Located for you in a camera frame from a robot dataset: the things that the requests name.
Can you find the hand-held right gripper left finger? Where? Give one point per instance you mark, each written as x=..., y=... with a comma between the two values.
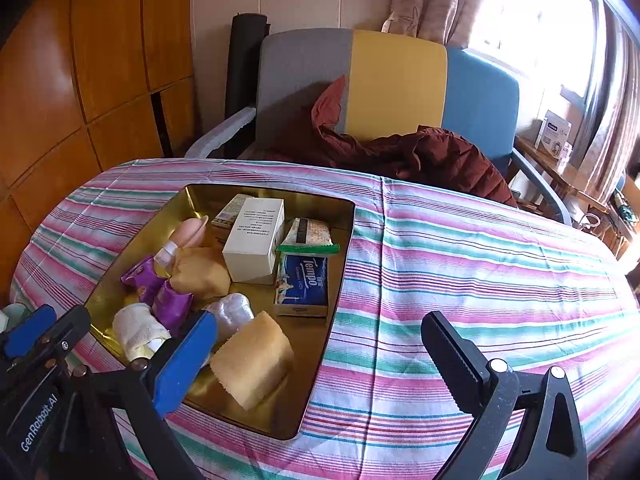
x=182, y=365

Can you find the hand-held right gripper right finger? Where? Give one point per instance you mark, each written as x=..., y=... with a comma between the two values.
x=452, y=360

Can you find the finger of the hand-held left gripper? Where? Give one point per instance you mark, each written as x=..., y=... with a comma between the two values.
x=30, y=330
x=60, y=340

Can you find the purple packet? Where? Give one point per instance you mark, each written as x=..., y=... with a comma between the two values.
x=137, y=275
x=172, y=305

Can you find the yellow sponge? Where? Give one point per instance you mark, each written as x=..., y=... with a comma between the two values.
x=252, y=360
x=202, y=272

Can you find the white bundle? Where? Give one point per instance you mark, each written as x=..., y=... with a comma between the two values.
x=230, y=312

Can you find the gold metal tray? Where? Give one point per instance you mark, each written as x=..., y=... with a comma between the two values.
x=310, y=340

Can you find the pink small bottle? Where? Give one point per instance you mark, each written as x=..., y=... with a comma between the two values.
x=190, y=232

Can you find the tall cream cardboard box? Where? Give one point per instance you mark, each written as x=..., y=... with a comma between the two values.
x=252, y=245

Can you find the blue tissue packet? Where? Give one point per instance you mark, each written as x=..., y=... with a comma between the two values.
x=302, y=285

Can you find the small green box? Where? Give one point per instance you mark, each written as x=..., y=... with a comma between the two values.
x=227, y=212

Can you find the pale green object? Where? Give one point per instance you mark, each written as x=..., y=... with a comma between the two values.
x=10, y=317

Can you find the striped tablecloth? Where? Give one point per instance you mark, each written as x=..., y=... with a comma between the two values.
x=450, y=270

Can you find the maroon quilted jacket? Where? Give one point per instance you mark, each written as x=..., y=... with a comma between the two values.
x=425, y=160

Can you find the wooden side table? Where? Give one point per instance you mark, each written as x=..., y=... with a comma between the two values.
x=570, y=175

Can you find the small pink jar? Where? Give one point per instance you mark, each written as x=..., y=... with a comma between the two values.
x=566, y=151

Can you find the white box with blue label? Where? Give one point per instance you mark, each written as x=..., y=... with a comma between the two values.
x=552, y=132

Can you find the wooden wardrobe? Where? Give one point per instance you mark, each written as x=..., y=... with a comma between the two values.
x=75, y=85

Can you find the grey pink striped curtain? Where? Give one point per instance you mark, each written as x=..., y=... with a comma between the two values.
x=610, y=125

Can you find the grey yellow blue armchair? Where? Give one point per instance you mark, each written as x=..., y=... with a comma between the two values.
x=400, y=75

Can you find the black rolled mat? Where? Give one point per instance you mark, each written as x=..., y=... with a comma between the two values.
x=245, y=60

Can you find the window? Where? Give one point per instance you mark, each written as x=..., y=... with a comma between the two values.
x=535, y=15

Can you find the beige patterned curtain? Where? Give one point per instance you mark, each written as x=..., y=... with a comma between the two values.
x=430, y=0

